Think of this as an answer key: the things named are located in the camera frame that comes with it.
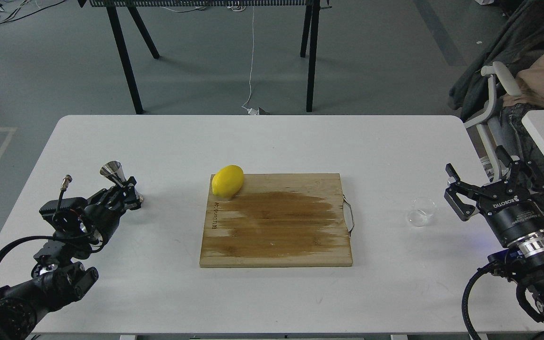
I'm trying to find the white hanging cable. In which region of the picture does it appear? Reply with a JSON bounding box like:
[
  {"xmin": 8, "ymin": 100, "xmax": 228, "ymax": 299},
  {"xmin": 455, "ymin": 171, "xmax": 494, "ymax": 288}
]
[{"xmin": 241, "ymin": 5, "xmax": 259, "ymax": 115}]

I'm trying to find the wooden cutting board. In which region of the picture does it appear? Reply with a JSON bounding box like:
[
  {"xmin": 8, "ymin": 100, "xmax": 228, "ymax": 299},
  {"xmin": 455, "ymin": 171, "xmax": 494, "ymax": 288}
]
[{"xmin": 199, "ymin": 173, "xmax": 353, "ymax": 268}]

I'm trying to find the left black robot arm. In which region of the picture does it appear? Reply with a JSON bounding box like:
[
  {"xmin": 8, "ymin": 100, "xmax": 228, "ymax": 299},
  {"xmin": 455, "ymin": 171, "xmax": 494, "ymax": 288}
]
[{"xmin": 0, "ymin": 173, "xmax": 144, "ymax": 340}]

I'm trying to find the person in beige shirt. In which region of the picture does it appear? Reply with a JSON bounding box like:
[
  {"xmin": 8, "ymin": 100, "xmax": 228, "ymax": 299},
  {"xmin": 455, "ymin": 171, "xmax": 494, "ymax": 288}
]
[{"xmin": 448, "ymin": 0, "xmax": 544, "ymax": 211}]

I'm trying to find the yellow lemon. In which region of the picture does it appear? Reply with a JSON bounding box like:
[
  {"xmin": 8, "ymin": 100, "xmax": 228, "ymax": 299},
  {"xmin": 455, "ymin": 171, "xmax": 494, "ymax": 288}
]
[{"xmin": 211, "ymin": 164, "xmax": 244, "ymax": 199}]

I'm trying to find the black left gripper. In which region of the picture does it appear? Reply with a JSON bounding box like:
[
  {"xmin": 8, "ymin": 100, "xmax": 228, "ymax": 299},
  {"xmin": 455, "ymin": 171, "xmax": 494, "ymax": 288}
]
[{"xmin": 40, "ymin": 177, "xmax": 143, "ymax": 246}]

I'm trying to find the black metal frame table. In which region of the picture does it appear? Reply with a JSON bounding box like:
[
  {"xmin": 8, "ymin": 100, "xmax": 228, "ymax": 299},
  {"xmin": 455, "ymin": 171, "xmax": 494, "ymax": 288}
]
[{"xmin": 74, "ymin": 0, "xmax": 331, "ymax": 115}]

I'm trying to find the steel double jigger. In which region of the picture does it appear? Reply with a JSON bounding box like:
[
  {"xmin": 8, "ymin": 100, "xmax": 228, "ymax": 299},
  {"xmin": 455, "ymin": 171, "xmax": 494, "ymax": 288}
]
[{"xmin": 100, "ymin": 161, "xmax": 144, "ymax": 210}]

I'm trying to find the small clear glass cup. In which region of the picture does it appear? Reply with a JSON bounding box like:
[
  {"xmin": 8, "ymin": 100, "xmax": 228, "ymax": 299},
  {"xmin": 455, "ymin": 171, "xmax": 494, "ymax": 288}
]
[{"xmin": 406, "ymin": 196, "xmax": 437, "ymax": 227}]

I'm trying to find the white office chair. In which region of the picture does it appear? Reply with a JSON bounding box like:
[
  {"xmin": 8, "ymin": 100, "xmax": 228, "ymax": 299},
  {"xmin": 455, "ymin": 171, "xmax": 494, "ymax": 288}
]
[{"xmin": 464, "ymin": 61, "xmax": 522, "ymax": 183}]

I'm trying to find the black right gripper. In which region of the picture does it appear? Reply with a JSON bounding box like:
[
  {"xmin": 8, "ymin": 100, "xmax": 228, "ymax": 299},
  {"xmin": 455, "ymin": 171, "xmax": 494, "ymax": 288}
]
[{"xmin": 444, "ymin": 145, "xmax": 544, "ymax": 248}]

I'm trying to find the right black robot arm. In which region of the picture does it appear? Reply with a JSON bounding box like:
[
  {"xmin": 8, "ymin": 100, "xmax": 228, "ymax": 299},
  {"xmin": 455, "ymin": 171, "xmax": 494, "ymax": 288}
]
[{"xmin": 444, "ymin": 146, "xmax": 544, "ymax": 340}]

